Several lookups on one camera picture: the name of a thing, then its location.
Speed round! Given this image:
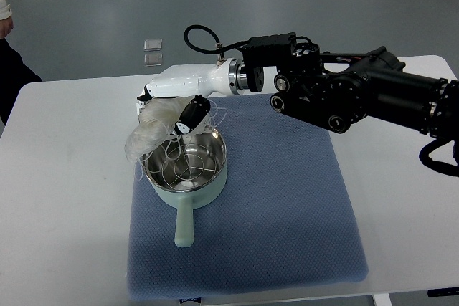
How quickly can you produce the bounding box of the mint green steel pot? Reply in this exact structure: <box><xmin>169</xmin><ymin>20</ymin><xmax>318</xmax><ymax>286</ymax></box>
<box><xmin>141</xmin><ymin>129</ymin><xmax>227</xmax><ymax>248</ymax></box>

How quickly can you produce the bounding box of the blue grey cushion mat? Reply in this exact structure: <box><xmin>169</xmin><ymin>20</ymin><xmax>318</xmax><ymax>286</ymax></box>
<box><xmin>127</xmin><ymin>94</ymin><xmax>368</xmax><ymax>301</ymax></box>

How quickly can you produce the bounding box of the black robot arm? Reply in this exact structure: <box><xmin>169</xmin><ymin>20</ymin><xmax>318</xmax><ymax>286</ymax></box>
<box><xmin>239</xmin><ymin>33</ymin><xmax>458</xmax><ymax>176</ymax></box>

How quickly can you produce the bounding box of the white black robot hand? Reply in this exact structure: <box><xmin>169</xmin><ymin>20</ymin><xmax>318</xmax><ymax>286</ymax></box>
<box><xmin>137</xmin><ymin>59</ymin><xmax>249</xmax><ymax>135</ymax></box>

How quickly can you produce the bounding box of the upper floor metal plate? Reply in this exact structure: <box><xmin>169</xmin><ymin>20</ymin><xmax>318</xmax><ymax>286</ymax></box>
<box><xmin>143</xmin><ymin>39</ymin><xmax>163</xmax><ymax>52</ymax></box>

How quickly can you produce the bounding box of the white vermicelli bundle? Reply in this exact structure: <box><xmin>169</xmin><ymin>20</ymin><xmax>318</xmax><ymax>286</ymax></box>
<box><xmin>124</xmin><ymin>97</ymin><xmax>228</xmax><ymax>181</ymax></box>

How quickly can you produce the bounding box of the person in white jacket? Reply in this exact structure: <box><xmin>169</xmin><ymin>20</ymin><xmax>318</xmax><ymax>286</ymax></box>
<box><xmin>1</xmin><ymin>0</ymin><xmax>42</xmax><ymax>125</ymax></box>

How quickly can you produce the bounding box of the black cable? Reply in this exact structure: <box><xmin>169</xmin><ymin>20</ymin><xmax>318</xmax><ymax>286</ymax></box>
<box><xmin>184</xmin><ymin>24</ymin><xmax>252</xmax><ymax>64</ymax></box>

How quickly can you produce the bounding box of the floor metal plate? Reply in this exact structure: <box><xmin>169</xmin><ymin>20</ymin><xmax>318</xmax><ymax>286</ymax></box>
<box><xmin>143</xmin><ymin>52</ymin><xmax>163</xmax><ymax>67</ymax></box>
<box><xmin>143</xmin><ymin>39</ymin><xmax>163</xmax><ymax>52</ymax></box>

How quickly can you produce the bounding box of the lower floor metal plate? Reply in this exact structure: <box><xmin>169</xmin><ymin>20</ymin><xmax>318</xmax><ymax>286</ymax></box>
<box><xmin>143</xmin><ymin>52</ymin><xmax>163</xmax><ymax>67</ymax></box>

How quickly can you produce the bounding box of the wire steaming rack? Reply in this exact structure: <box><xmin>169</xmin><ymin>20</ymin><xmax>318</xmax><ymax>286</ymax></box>
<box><xmin>161</xmin><ymin>147</ymin><xmax>219</xmax><ymax>191</ymax></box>

